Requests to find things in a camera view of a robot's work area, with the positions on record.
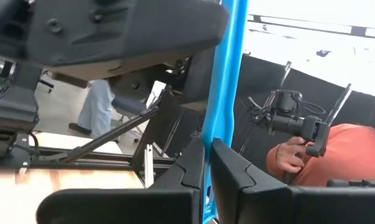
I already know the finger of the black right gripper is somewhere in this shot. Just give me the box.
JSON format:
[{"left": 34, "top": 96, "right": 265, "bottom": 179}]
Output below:
[{"left": 27, "top": 0, "right": 230, "bottom": 68}]

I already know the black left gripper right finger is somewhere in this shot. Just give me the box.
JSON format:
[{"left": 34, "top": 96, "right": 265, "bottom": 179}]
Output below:
[{"left": 211, "top": 138, "right": 375, "bottom": 224}]

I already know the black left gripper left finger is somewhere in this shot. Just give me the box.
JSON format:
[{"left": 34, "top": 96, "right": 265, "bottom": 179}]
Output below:
[{"left": 36, "top": 138, "right": 206, "bottom": 224}]

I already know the blue cellulose sponge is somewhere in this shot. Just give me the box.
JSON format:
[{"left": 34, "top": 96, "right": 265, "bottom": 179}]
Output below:
[{"left": 201, "top": 0, "right": 250, "bottom": 224}]

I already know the person's hand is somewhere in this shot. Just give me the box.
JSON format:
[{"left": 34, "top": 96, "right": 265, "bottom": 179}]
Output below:
[{"left": 275, "top": 136, "right": 315, "bottom": 174}]

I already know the blue office chair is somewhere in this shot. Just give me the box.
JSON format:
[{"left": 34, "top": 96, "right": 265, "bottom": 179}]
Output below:
[{"left": 111, "top": 96, "right": 148, "bottom": 144}]

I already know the person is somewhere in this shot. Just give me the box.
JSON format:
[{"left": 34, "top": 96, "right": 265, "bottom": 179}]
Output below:
[
  {"left": 266, "top": 98, "right": 375, "bottom": 187},
  {"left": 68, "top": 78, "right": 117, "bottom": 139}
]

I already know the black leader arm handle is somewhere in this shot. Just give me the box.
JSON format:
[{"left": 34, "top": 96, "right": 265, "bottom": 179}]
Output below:
[{"left": 248, "top": 89, "right": 331, "bottom": 158}]

